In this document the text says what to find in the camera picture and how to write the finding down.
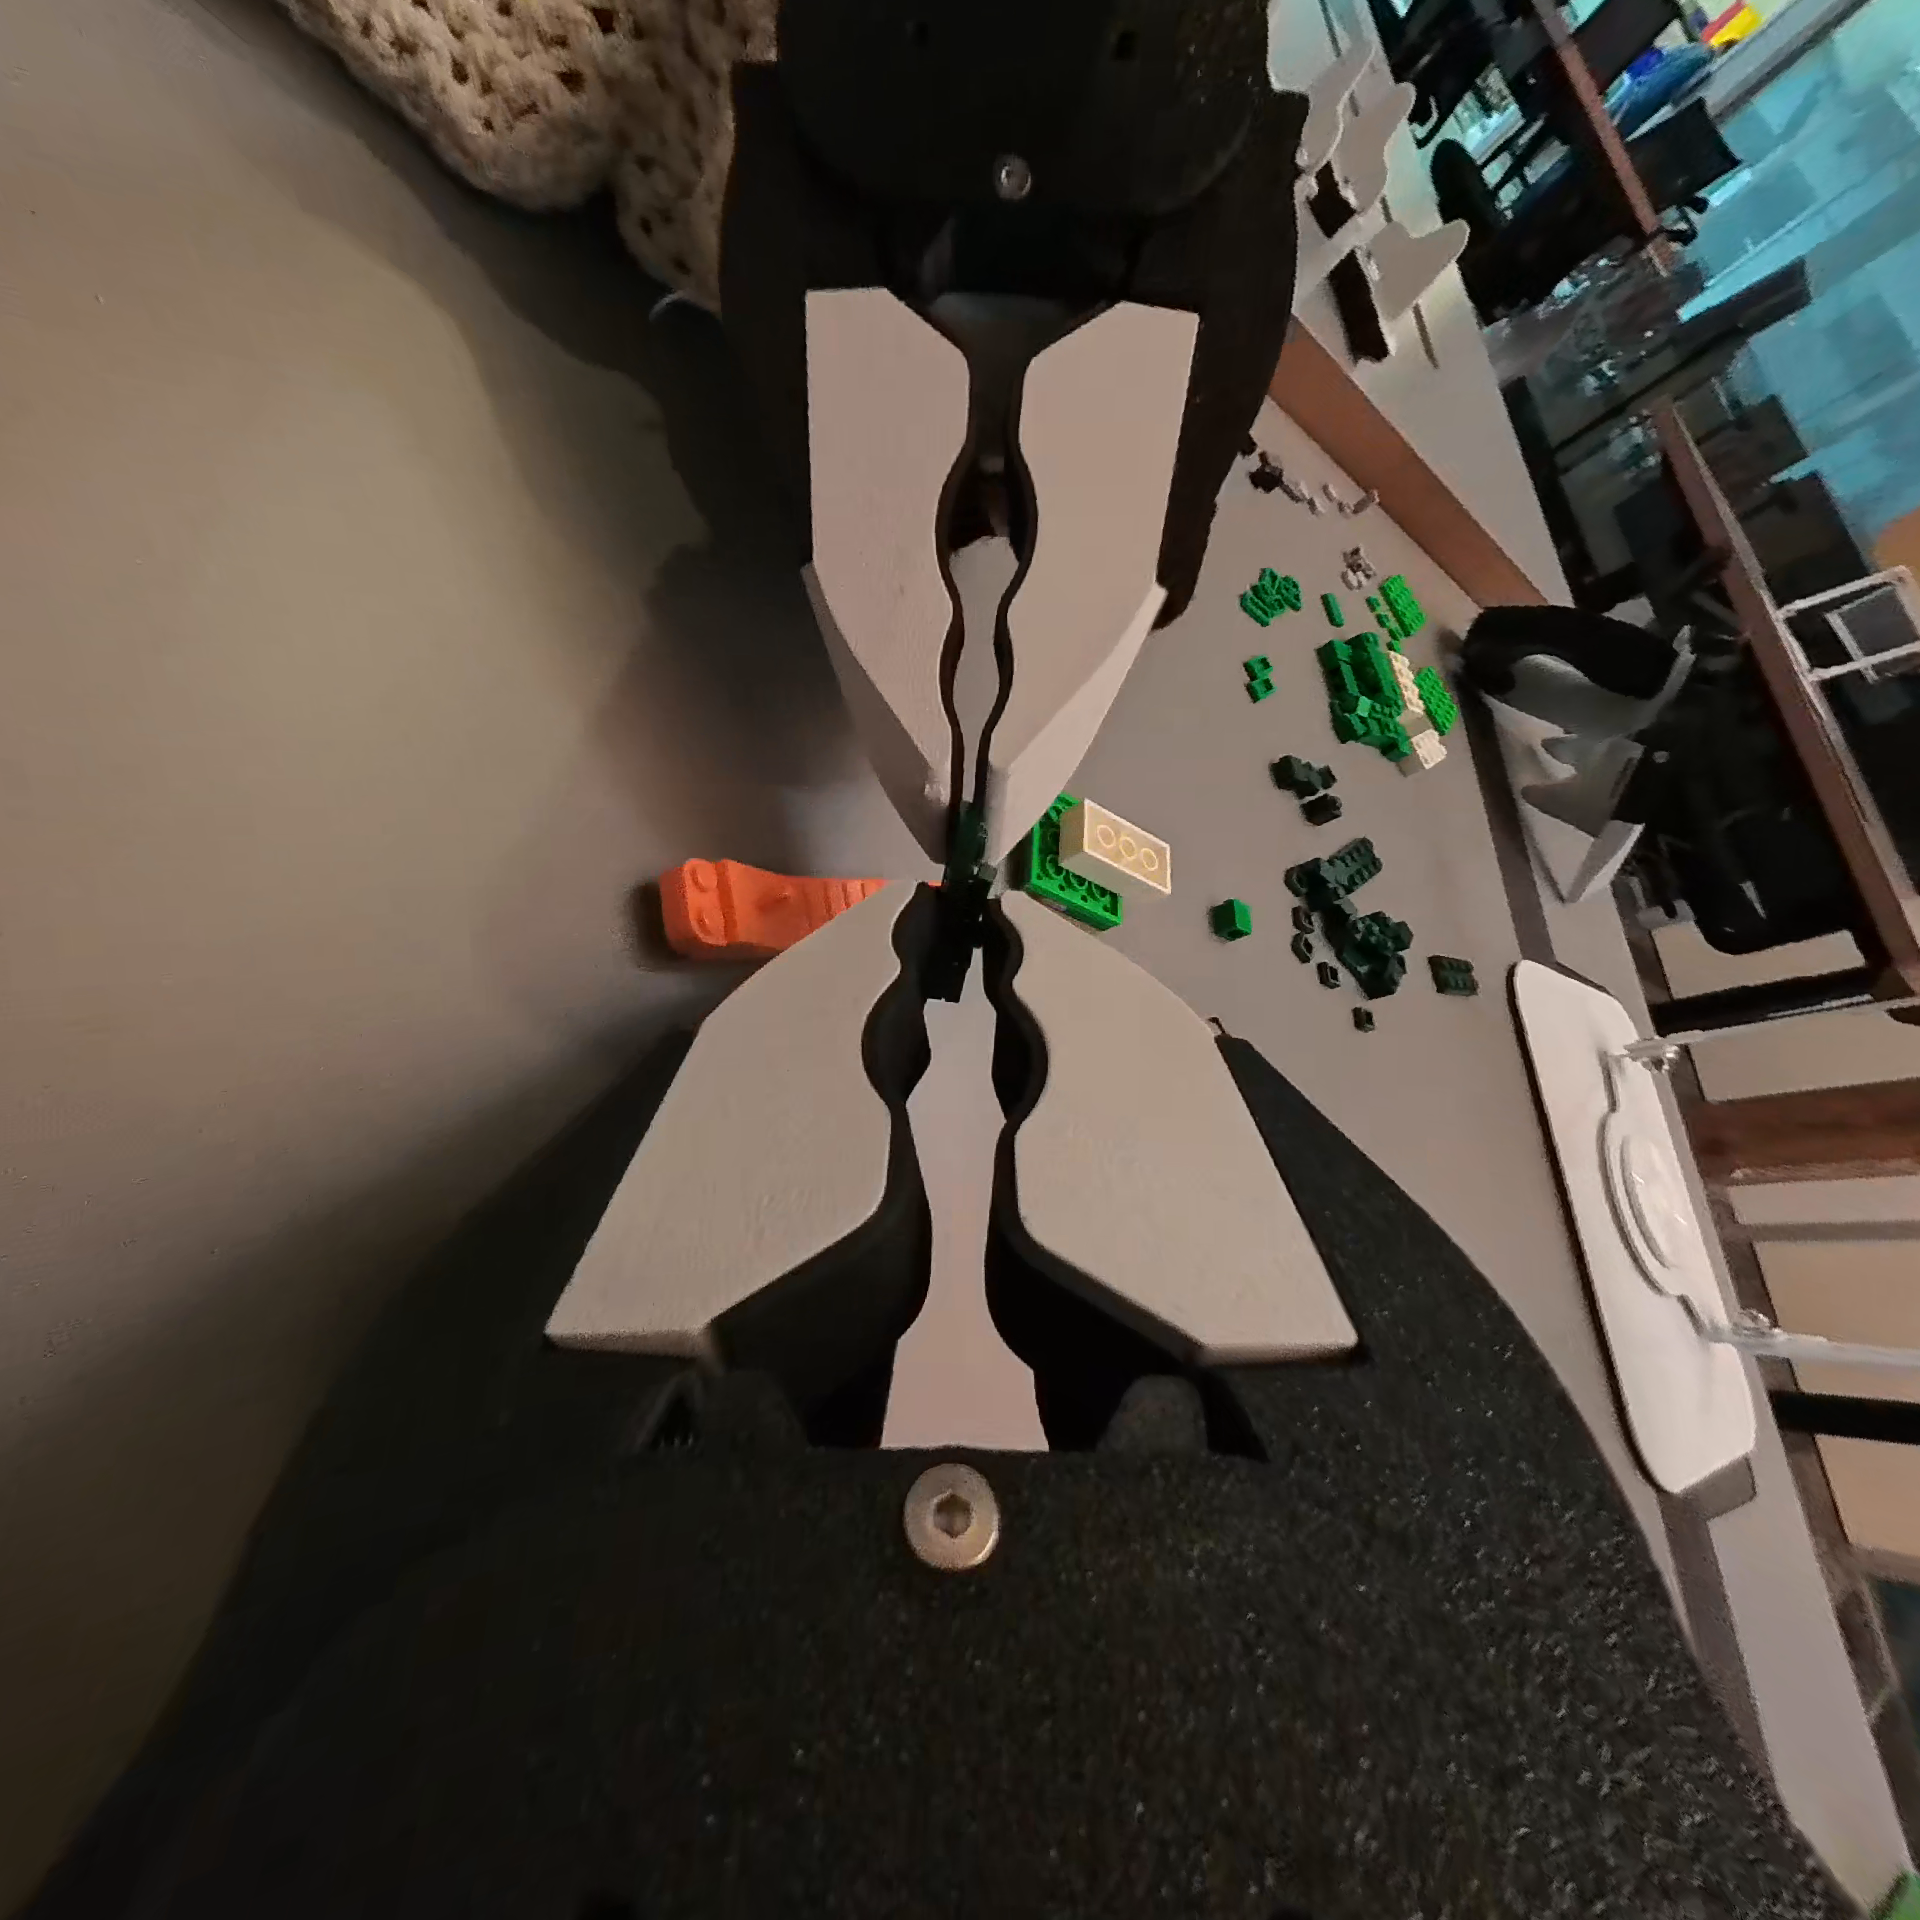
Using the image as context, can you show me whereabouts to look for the dark green lego brick stack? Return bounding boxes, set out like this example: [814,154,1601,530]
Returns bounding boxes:
[929,786,1011,991]

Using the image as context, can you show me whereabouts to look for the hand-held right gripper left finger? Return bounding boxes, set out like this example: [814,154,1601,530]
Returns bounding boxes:
[544,889,925,1374]

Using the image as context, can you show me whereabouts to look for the scattered dark green lego pieces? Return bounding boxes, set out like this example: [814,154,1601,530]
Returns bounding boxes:
[1267,752,1481,1031]

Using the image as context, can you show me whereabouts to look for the orange brick separator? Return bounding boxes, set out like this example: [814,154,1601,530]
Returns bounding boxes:
[660,855,907,954]

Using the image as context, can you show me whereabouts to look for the green lego base, tan brick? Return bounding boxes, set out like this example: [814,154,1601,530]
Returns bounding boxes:
[1014,791,1182,925]

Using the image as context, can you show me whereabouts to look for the white round-cornered base plate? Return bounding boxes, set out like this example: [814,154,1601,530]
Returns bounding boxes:
[1505,954,1800,1501]

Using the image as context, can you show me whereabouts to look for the pile of bright green lego pieces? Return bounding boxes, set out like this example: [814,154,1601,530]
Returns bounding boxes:
[1237,554,1462,777]

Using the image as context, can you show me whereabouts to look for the person's left forearm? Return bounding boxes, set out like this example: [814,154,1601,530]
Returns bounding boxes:
[285,0,788,302]

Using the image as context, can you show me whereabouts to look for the small grey lego pieces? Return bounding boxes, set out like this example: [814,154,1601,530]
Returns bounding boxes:
[1245,446,1387,590]

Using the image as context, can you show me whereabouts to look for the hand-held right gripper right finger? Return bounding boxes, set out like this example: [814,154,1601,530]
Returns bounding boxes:
[984,889,1359,1374]

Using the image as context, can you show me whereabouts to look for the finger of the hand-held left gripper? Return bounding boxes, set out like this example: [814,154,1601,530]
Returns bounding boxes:
[984,293,1205,877]
[803,287,984,873]

